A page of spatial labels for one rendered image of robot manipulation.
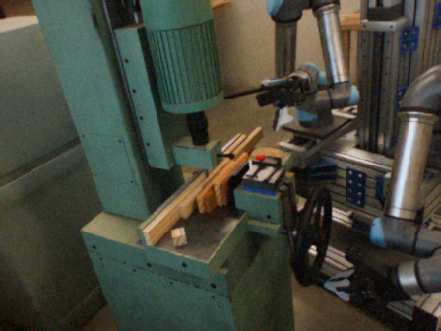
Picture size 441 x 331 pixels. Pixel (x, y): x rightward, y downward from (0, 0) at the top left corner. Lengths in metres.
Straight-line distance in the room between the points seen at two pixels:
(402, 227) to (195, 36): 0.70
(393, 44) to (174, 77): 0.91
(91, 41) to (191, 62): 0.29
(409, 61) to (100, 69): 1.14
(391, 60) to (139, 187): 1.04
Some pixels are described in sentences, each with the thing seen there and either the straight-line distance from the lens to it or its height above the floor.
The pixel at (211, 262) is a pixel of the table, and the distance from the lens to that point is 1.02.
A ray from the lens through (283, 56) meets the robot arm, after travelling 1.63.
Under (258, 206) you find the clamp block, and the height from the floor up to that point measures 0.92.
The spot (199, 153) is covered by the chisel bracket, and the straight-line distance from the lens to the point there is 1.16.
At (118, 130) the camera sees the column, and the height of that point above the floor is 1.14.
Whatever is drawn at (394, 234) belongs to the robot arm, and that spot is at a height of 0.88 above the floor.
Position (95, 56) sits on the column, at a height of 1.36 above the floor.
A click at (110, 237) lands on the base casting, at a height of 0.80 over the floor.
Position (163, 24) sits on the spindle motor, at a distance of 1.01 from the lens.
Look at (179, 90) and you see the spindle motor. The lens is 1.05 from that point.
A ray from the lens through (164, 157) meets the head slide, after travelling 1.20.
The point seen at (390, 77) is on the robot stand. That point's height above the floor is 1.05.
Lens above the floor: 1.57
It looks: 28 degrees down
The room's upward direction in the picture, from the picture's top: 9 degrees counter-clockwise
